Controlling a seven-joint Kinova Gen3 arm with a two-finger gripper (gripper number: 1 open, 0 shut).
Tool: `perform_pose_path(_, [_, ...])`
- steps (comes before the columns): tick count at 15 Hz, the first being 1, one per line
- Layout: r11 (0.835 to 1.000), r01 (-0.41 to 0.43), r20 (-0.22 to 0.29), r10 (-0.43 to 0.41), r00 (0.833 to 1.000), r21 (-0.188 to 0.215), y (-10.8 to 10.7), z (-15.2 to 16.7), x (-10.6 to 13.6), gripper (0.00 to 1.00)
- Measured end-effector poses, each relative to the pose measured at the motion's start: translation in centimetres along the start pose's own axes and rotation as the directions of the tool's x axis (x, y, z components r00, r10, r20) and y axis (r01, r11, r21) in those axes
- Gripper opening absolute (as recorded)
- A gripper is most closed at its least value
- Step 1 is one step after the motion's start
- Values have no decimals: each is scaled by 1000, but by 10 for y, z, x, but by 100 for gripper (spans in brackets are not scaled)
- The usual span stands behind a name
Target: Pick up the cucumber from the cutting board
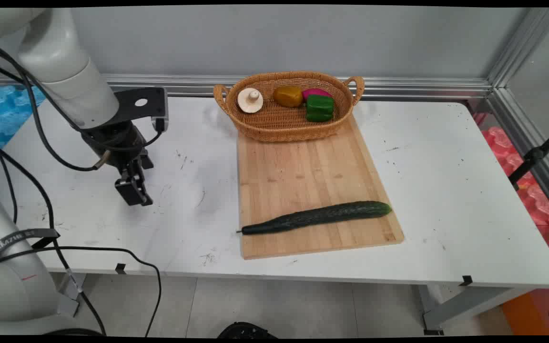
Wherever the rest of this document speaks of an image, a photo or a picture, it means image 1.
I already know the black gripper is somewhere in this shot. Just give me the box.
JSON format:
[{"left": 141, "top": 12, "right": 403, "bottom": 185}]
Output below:
[{"left": 82, "top": 122, "right": 155, "bottom": 207}]

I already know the long dark green cucumber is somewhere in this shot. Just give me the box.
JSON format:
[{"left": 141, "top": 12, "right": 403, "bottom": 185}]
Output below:
[{"left": 236, "top": 201, "right": 393, "bottom": 236}]

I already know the beige toy mushroom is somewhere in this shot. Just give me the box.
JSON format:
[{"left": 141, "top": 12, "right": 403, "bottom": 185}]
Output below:
[{"left": 237, "top": 88, "right": 264, "bottom": 114}]

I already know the blue foam floor mat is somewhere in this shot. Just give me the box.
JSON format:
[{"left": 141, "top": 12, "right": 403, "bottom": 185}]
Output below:
[{"left": 0, "top": 85, "right": 47, "bottom": 168}]

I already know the bamboo cutting board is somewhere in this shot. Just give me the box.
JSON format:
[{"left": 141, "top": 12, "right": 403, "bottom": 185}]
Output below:
[{"left": 237, "top": 113, "right": 405, "bottom": 260}]

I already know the black round object on floor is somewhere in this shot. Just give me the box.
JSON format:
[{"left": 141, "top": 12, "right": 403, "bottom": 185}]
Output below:
[{"left": 217, "top": 322, "right": 278, "bottom": 340}]

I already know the green toy bell pepper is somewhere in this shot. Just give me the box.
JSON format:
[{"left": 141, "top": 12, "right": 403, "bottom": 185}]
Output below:
[{"left": 305, "top": 94, "right": 335, "bottom": 122}]

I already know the pink toy vegetable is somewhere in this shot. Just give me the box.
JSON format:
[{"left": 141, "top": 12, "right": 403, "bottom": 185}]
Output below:
[{"left": 302, "top": 88, "right": 332, "bottom": 102}]

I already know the grey metal table leg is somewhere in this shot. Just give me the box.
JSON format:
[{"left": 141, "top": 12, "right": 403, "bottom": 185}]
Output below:
[{"left": 417, "top": 284, "right": 535, "bottom": 335}]

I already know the red foam floor mat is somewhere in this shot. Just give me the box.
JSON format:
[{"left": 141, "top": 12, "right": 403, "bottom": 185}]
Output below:
[{"left": 472, "top": 112, "right": 549, "bottom": 270}]

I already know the black tripod stand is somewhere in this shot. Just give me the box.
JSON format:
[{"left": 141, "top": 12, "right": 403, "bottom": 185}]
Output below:
[{"left": 508, "top": 123, "right": 549, "bottom": 191}]

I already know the orange floor mat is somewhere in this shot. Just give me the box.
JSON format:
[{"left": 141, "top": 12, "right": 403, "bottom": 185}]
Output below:
[{"left": 500, "top": 286, "right": 549, "bottom": 336}]

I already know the thin black camera cable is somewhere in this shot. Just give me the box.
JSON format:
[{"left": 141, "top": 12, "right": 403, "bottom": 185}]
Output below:
[{"left": 81, "top": 119, "right": 166, "bottom": 152}]

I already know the black wrist camera mount plate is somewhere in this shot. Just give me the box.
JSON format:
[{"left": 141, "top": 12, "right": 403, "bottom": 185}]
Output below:
[{"left": 112, "top": 87, "right": 169, "bottom": 132}]

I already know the black cable to floor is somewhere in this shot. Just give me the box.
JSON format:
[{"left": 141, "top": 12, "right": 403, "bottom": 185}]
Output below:
[{"left": 0, "top": 131, "right": 163, "bottom": 337}]

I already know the thick black gripper cable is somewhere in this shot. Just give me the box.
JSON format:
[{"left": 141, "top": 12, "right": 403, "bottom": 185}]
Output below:
[{"left": 0, "top": 44, "right": 112, "bottom": 172}]

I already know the black printed velcro strap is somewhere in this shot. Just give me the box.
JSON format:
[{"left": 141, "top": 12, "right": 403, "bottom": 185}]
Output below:
[{"left": 0, "top": 228, "right": 61, "bottom": 265}]

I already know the woven wicker basket with handles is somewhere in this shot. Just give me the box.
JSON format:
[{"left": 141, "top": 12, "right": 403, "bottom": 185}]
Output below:
[{"left": 213, "top": 71, "right": 366, "bottom": 143}]

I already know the horizontal aluminium frame rail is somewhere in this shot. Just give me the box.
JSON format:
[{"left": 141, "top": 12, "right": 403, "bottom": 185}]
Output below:
[{"left": 0, "top": 73, "right": 494, "bottom": 100}]

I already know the sloping aluminium side rail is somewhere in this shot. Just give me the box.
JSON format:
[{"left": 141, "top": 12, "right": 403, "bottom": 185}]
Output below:
[{"left": 487, "top": 88, "right": 549, "bottom": 222}]

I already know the upright aluminium frame post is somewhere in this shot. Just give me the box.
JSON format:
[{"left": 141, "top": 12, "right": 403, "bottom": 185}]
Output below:
[{"left": 487, "top": 7, "right": 549, "bottom": 91}]

